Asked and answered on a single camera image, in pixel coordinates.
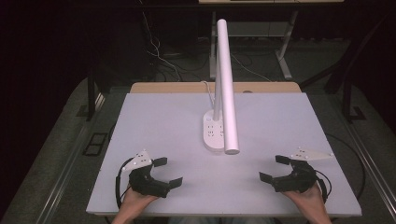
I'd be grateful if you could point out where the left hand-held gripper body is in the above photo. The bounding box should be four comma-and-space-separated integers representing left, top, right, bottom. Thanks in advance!
121, 149, 171, 199

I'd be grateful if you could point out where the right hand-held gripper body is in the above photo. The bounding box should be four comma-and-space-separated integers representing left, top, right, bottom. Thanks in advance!
270, 147, 335, 194

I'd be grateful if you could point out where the white desk lamp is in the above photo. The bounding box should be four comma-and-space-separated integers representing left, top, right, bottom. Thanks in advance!
203, 18, 241, 156

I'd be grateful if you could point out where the person's left hand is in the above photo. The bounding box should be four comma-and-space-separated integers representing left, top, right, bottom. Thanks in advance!
119, 186, 160, 213

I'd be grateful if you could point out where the person's right hand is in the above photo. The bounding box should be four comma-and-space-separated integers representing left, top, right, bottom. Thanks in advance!
281, 182, 327, 213

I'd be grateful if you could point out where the wooden table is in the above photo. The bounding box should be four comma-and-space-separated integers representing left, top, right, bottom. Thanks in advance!
129, 81, 303, 94

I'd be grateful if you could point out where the black metal stand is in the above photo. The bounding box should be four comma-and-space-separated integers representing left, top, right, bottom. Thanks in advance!
323, 12, 394, 123
86, 73, 97, 121

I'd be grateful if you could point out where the white metal-legged desk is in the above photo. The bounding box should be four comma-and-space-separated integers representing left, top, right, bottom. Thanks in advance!
198, 0, 346, 81

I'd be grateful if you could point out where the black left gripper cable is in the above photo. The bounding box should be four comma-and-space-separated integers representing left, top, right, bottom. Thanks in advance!
114, 157, 135, 210

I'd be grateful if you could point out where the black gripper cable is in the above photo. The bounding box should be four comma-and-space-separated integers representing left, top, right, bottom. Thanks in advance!
313, 169, 332, 205
114, 157, 135, 210

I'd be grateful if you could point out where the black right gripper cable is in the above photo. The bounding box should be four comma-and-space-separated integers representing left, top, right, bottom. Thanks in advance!
313, 169, 332, 205

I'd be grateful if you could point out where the black floor socket frame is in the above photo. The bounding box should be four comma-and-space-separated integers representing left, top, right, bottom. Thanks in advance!
81, 132, 109, 157

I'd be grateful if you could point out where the thin black floor cable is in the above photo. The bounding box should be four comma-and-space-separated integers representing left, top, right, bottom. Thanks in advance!
325, 133, 366, 201

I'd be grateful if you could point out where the white lamp cable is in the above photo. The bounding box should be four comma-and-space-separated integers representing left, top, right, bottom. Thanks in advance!
201, 80, 217, 107

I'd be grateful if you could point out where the thin white floor cable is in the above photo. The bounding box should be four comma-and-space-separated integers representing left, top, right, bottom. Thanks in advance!
231, 53, 273, 83

